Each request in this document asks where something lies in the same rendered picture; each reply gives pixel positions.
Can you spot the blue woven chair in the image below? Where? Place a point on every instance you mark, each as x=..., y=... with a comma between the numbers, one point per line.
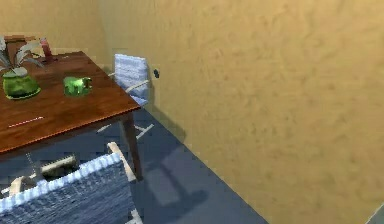
x=130, y=75
x=76, y=196

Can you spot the brown wooden table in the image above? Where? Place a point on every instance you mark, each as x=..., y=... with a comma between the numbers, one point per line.
x=66, y=106

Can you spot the red pencil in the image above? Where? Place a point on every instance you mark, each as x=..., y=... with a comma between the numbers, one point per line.
x=26, y=122

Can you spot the green potted house plant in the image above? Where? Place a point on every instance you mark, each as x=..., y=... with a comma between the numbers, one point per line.
x=18, y=81

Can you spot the red book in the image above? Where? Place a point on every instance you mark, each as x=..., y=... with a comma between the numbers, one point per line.
x=46, y=50

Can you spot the small black wall socket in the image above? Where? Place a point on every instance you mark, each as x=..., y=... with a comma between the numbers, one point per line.
x=156, y=73

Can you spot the green glass cup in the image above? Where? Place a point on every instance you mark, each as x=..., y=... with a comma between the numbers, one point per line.
x=76, y=86

